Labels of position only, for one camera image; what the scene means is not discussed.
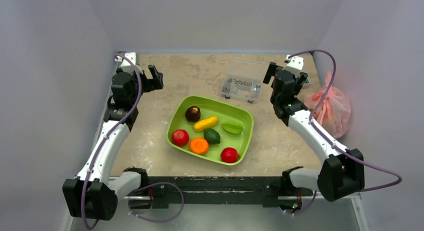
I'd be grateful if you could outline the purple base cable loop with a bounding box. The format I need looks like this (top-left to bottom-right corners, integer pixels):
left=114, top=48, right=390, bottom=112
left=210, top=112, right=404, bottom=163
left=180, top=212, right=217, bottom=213
left=127, top=181, right=185, bottom=224

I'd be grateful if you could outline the green plastic tray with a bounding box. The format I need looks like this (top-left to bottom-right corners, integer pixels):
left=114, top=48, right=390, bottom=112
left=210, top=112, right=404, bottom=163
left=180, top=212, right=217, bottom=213
left=166, top=95, right=254, bottom=166

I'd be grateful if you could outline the yellow fake fruit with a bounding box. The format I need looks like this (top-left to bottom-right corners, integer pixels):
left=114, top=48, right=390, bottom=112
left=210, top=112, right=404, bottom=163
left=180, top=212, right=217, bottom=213
left=193, top=116, right=219, bottom=133

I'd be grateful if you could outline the orange fake fruit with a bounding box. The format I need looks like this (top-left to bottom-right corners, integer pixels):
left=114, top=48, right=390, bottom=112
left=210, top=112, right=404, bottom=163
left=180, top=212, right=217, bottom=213
left=189, top=137, right=209, bottom=155

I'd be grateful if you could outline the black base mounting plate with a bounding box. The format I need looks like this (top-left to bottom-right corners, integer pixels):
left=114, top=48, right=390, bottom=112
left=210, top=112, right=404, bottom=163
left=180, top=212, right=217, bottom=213
left=127, top=176, right=313, bottom=209

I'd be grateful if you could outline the dark red fake apple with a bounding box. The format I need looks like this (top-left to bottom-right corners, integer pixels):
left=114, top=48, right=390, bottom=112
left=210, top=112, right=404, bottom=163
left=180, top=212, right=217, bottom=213
left=184, top=106, right=201, bottom=123

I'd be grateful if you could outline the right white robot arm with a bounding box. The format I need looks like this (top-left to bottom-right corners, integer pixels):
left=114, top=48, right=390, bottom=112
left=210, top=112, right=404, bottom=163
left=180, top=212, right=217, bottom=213
left=263, top=62, right=365, bottom=202

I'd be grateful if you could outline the dark green fake avocado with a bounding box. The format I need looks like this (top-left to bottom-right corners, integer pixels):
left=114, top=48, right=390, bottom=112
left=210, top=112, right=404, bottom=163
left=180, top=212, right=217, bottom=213
left=203, top=128, right=221, bottom=145

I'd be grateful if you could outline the red fake apple left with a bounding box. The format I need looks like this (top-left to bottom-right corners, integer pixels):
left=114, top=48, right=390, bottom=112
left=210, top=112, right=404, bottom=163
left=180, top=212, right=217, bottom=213
left=171, top=129, right=190, bottom=147

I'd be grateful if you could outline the clear plastic screw box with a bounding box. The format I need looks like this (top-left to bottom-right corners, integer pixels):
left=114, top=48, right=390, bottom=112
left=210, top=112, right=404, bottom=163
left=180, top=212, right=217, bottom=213
left=220, top=58, right=266, bottom=103

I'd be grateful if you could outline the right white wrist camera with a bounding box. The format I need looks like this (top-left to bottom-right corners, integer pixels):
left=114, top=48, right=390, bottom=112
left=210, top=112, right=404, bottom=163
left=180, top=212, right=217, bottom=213
left=284, top=54, right=304, bottom=73

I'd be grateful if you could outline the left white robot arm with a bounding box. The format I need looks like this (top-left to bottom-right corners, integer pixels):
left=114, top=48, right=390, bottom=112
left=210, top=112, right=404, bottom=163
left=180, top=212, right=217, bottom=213
left=62, top=65, right=164, bottom=221

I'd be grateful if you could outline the pink plastic bag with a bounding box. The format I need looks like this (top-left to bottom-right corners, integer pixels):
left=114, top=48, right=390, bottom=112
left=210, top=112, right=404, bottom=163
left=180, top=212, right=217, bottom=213
left=303, top=71, right=352, bottom=139

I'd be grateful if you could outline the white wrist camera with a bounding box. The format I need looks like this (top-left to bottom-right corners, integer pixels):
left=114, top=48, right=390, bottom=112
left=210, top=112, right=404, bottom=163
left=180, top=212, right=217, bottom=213
left=115, top=52, right=143, bottom=74
left=284, top=54, right=304, bottom=73

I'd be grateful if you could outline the red fake apple right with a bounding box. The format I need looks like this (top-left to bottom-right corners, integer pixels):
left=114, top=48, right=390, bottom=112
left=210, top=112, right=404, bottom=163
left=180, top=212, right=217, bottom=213
left=220, top=147, right=240, bottom=164

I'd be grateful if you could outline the green fake starfruit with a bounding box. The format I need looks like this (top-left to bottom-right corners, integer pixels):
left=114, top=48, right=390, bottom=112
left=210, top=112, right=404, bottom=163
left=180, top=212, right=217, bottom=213
left=221, top=121, right=244, bottom=135

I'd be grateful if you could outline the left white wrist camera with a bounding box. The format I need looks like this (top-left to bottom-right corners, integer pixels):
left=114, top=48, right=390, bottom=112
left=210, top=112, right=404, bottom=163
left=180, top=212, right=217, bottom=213
left=115, top=52, right=143, bottom=74

